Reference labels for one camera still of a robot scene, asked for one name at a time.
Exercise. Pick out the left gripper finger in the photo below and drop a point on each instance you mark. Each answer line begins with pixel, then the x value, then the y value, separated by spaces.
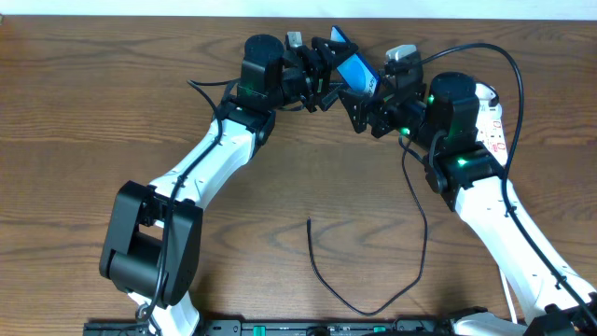
pixel 328 98
pixel 333 53

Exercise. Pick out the white power strip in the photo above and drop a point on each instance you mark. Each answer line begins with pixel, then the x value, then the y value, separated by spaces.
pixel 491 132

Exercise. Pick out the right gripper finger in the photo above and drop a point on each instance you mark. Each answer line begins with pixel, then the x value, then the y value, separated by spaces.
pixel 397 64
pixel 358 106

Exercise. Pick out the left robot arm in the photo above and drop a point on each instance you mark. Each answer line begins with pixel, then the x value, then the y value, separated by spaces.
pixel 152 245

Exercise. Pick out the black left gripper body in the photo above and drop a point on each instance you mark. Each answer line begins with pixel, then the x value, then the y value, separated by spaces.
pixel 307 78

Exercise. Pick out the white USB charger adapter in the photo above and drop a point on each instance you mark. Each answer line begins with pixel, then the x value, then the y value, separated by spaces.
pixel 487 93

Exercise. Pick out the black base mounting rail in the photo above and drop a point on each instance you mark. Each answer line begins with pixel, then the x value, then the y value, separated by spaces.
pixel 261 328

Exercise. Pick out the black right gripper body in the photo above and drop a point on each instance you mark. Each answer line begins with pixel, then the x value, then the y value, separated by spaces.
pixel 373 112

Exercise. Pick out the blue Samsung Galaxy smartphone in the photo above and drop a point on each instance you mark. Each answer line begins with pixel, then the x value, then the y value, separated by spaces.
pixel 359 75

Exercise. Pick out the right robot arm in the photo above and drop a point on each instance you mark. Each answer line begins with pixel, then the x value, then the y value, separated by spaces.
pixel 452 126

